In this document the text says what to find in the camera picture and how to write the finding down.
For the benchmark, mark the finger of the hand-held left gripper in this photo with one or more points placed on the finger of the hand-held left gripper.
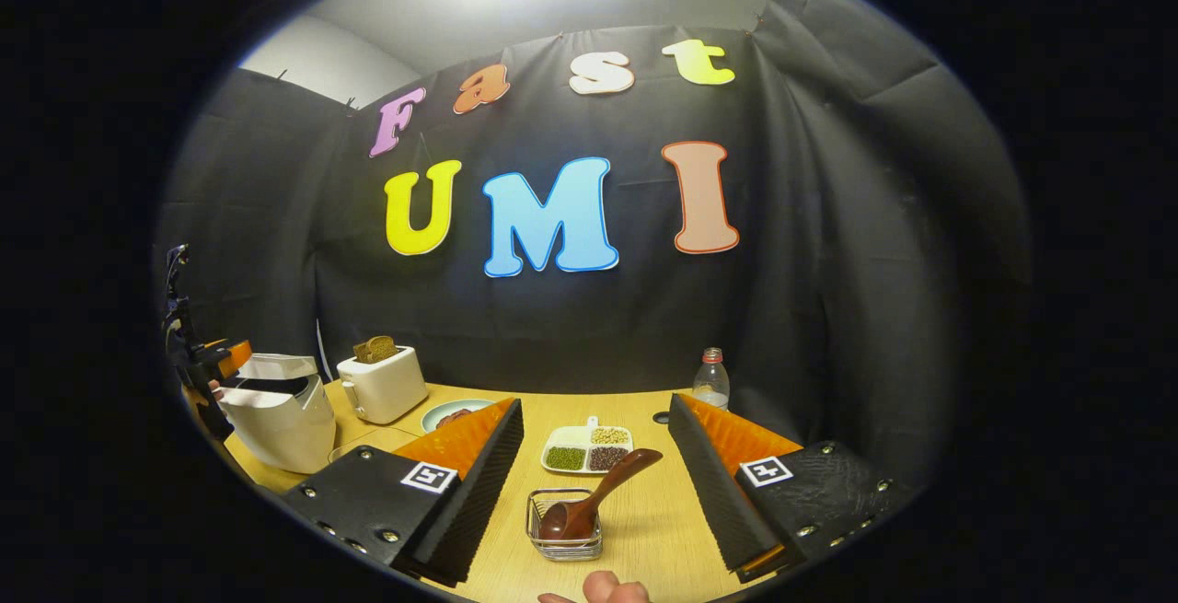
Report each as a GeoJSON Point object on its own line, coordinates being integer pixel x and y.
{"type": "Point", "coordinates": [232, 356]}

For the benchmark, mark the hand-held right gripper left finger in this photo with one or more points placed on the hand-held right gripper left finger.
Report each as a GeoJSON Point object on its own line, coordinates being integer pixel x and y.
{"type": "Point", "coordinates": [474, 492]}

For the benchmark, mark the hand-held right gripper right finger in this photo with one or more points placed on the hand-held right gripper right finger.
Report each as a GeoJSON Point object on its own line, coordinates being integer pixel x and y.
{"type": "Point", "coordinates": [713, 492]}

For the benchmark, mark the brown wooden spoon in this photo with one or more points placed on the brown wooden spoon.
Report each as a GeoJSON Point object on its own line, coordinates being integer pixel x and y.
{"type": "Point", "coordinates": [626, 474]}

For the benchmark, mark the white rice cooker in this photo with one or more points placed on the white rice cooker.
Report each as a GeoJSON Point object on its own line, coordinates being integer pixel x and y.
{"type": "Point", "coordinates": [285, 428]}

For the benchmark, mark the brown meat slice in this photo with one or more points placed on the brown meat slice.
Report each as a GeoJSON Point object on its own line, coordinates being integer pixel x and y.
{"type": "Point", "coordinates": [454, 418]}

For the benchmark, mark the pale green plate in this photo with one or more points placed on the pale green plate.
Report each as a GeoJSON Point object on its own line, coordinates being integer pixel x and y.
{"type": "Point", "coordinates": [442, 411]}

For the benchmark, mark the clear plastic water bottle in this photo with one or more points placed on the clear plastic water bottle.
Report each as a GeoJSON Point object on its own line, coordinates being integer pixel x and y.
{"type": "Point", "coordinates": [710, 387]}

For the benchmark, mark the white divided bean dish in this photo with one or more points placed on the white divided bean dish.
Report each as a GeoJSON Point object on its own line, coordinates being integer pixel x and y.
{"type": "Point", "coordinates": [575, 437]}

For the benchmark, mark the white toaster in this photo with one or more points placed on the white toaster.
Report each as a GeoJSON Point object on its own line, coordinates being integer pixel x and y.
{"type": "Point", "coordinates": [386, 391]}

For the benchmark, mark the brown bread slice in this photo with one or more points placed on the brown bread slice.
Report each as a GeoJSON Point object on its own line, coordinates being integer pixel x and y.
{"type": "Point", "coordinates": [375, 350]}

